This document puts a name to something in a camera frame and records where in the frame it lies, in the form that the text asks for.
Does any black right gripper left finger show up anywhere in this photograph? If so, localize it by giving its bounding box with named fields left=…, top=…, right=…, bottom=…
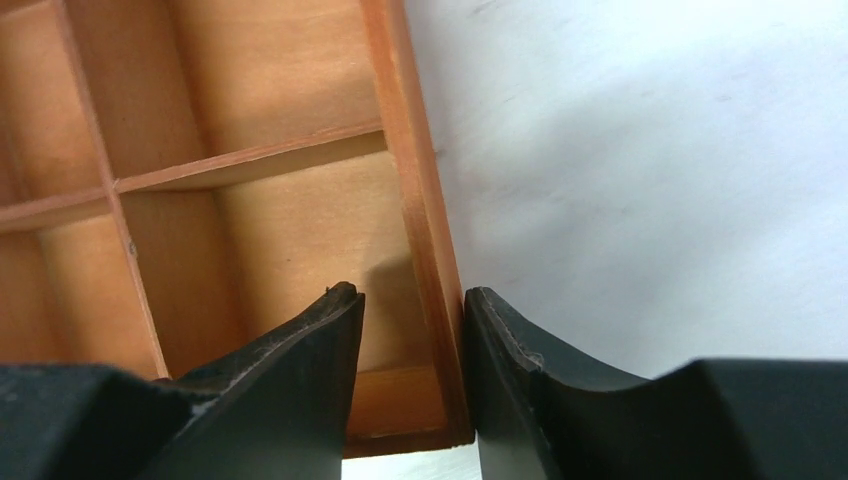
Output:
left=1, top=282, right=365, bottom=479

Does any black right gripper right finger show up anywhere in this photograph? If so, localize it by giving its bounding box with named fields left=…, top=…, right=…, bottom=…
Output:
left=462, top=287, right=847, bottom=479

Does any wooden compartment tray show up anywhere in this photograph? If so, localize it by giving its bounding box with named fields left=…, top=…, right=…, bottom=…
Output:
left=1, top=1, right=473, bottom=458

